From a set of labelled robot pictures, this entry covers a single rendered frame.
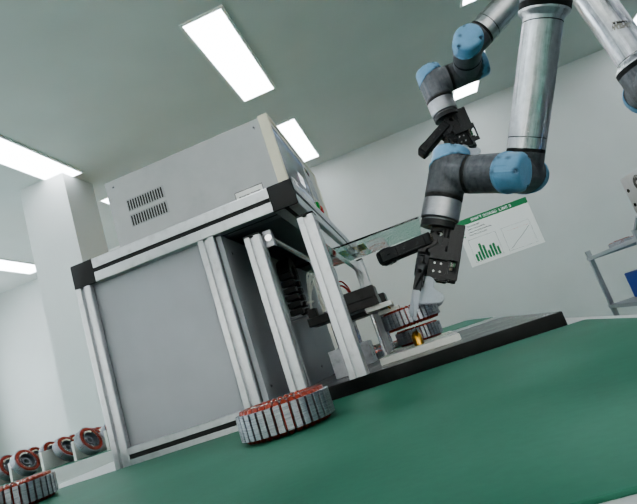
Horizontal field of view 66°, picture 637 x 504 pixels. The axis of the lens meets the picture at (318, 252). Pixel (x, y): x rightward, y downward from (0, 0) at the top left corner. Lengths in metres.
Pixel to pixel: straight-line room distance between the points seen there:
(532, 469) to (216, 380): 0.70
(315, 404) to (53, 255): 4.83
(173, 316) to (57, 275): 4.36
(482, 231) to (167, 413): 5.78
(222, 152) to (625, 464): 0.95
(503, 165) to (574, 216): 5.73
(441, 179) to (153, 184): 0.60
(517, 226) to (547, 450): 6.30
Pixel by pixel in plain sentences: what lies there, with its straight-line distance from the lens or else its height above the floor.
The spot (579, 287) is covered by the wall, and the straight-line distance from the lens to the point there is 6.56.
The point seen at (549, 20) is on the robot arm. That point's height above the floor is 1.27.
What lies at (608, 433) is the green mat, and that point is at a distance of 0.24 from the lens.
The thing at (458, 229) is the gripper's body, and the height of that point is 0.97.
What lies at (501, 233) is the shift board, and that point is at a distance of 6.47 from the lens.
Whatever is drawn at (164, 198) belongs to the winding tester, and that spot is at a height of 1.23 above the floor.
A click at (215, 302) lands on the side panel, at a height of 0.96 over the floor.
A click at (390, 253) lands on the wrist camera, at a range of 0.99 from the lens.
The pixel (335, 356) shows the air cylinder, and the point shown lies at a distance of 0.98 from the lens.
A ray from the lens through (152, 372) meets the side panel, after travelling 0.92.
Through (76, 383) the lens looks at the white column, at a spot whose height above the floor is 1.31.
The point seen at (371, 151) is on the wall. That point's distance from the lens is 6.75.
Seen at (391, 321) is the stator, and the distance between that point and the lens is 0.96.
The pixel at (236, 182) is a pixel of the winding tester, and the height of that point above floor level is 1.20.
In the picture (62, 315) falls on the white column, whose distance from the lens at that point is 5.17.
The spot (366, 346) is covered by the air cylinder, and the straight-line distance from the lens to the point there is 1.21.
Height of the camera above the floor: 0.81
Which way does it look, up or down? 12 degrees up
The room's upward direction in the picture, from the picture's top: 19 degrees counter-clockwise
